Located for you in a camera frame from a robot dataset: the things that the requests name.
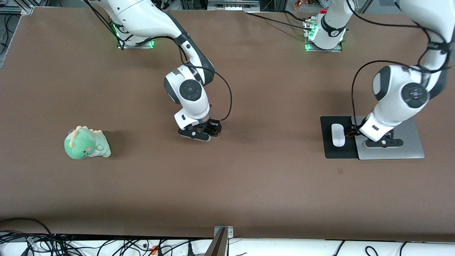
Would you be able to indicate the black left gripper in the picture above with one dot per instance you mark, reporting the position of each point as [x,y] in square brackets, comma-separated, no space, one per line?
[389,135]

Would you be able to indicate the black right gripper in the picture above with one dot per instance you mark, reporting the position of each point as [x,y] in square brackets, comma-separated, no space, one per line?
[214,126]

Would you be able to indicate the white computer mouse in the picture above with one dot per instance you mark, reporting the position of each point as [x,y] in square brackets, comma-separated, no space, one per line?
[338,135]

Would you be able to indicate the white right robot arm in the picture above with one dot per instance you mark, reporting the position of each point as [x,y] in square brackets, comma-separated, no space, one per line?
[192,103]

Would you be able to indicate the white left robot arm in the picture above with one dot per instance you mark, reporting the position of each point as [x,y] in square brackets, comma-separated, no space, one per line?
[391,89]

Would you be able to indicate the black mouse pad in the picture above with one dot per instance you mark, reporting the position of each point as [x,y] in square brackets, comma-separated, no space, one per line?
[328,149]

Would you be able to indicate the silver closed laptop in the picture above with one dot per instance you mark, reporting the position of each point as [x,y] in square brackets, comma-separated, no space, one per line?
[408,149]

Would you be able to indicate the metal rack unit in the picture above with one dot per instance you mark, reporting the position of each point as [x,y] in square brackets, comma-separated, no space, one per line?
[233,5]

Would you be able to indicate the green dinosaur plush toy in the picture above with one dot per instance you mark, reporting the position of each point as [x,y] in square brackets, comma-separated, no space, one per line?
[83,144]

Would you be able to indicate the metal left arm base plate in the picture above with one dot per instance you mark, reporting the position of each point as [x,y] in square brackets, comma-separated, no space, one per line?
[337,50]

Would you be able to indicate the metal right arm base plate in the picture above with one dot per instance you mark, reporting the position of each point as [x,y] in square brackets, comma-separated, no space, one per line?
[142,46]

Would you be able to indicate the metal camera post bracket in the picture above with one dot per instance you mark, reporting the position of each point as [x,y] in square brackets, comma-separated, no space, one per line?
[218,245]

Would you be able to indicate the aluminium frame profile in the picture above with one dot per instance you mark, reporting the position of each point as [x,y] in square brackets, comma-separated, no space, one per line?
[26,10]

